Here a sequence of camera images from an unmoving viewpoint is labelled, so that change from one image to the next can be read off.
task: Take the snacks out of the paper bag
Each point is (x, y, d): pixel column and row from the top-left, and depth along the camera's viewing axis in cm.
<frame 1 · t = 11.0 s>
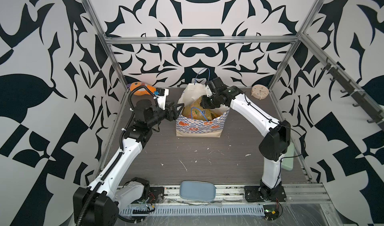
left hand: (179, 99, 71), fingers open
right hand: (201, 103, 84), fingers closed
blue checkered paper bag: (186, 127, 81), point 18 cm above the table
gold snack bag: (195, 111, 86), point 19 cm above the table
beige alarm clock: (259, 91, 118), point 3 cm above the table

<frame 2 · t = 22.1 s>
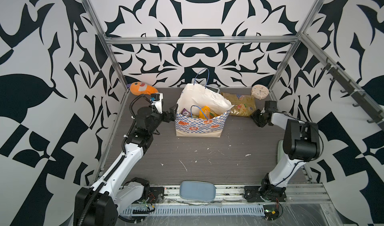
left hand: (170, 100, 75), fingers open
right hand: (252, 114, 99), fingers open
gold snack bag: (244, 105, 106), point 5 cm above the table
yellow orange candy bag: (206, 113, 92), point 14 cm above the table
the other named things where they were.

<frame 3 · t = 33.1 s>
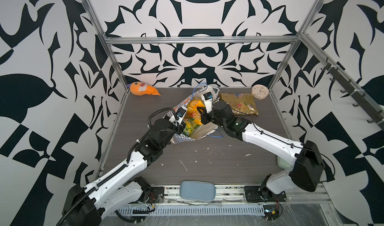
left hand: (182, 109, 72), fingers closed
right hand: (199, 107, 77), fingers closed
yellow orange candy bag: (192, 112, 79), point 24 cm above the table
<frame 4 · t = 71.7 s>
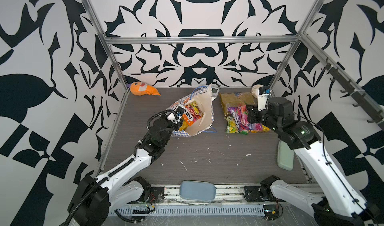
left hand: (175, 104, 74), fingers closed
right hand: (248, 106, 67), fingers closed
blue checkered paper bag: (203, 98, 100), point 13 cm above the table
purple black cherry candy bag: (240, 114, 73), point 29 cm above the table
orange Fox's fruits candy bag: (192, 112, 101), point 7 cm above the table
